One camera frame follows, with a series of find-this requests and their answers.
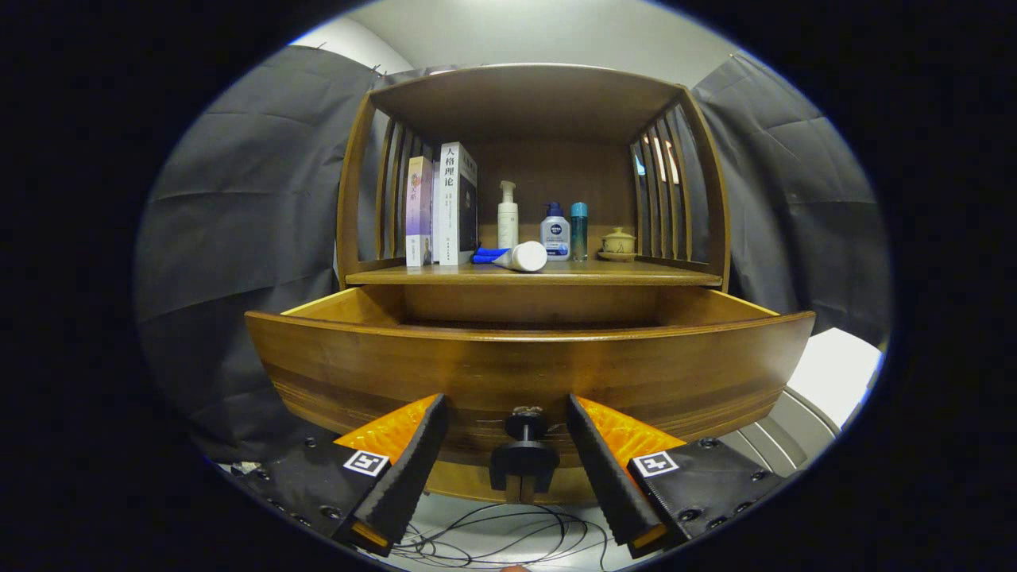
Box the brown wooden cabinet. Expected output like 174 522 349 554
335 64 732 505

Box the white slatted panel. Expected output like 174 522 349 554
719 388 841 479

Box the wooden countertop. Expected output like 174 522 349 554
346 258 724 288

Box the purple book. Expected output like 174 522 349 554
405 156 435 268

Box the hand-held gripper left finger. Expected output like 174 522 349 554
235 393 454 557

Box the green white tube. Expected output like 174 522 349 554
492 241 549 273

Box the brown wooden drawer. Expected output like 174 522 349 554
245 284 818 505

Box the teal blue bottle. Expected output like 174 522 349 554
570 202 590 262

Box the black cable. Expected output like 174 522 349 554
393 502 613 570

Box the white flat panel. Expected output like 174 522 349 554
785 328 884 430

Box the white bottle blue pump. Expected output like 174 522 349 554
540 202 572 261

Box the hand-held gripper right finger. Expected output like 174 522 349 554
566 392 795 561

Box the thick white book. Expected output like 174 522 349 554
433 141 479 266

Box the yellow ceramic lidded teacup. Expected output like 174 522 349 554
597 227 638 262

